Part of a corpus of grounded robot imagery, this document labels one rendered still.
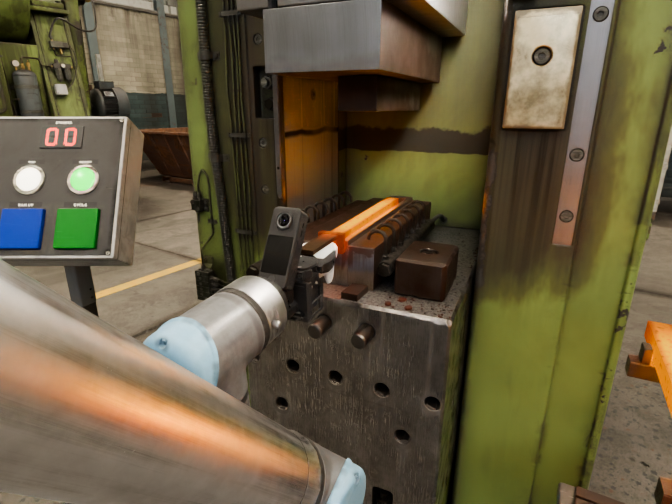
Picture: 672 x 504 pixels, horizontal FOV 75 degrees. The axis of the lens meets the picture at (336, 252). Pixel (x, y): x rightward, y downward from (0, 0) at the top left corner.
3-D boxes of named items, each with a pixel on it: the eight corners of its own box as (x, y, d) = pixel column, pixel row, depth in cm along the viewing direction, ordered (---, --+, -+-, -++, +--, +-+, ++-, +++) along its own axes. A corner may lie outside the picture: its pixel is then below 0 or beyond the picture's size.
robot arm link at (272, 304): (204, 282, 54) (271, 296, 50) (229, 268, 58) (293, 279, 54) (213, 345, 57) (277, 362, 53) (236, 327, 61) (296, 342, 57)
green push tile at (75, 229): (93, 248, 78) (98, 208, 80) (51, 248, 78) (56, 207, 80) (99, 250, 80) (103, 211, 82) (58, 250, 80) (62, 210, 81)
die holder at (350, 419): (431, 544, 79) (451, 322, 65) (254, 475, 94) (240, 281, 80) (474, 378, 127) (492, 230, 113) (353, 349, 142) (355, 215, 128)
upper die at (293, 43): (379, 69, 65) (381, -4, 62) (265, 73, 73) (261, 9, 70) (439, 82, 101) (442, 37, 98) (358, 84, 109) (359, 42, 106)
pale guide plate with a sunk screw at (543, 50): (563, 129, 67) (583, 4, 62) (501, 128, 71) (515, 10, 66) (563, 128, 69) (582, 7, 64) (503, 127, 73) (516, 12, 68)
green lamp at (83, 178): (86, 193, 80) (81, 169, 79) (69, 191, 82) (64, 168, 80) (101, 190, 83) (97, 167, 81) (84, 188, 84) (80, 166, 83)
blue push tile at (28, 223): (37, 248, 78) (42, 208, 80) (-5, 248, 78) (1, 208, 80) (43, 250, 80) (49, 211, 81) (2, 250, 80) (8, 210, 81)
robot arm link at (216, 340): (136, 412, 47) (117, 330, 43) (213, 351, 57) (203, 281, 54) (206, 438, 43) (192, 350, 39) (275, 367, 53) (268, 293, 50)
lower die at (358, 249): (373, 291, 76) (374, 244, 73) (274, 273, 84) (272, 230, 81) (429, 231, 112) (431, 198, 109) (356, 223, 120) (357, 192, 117)
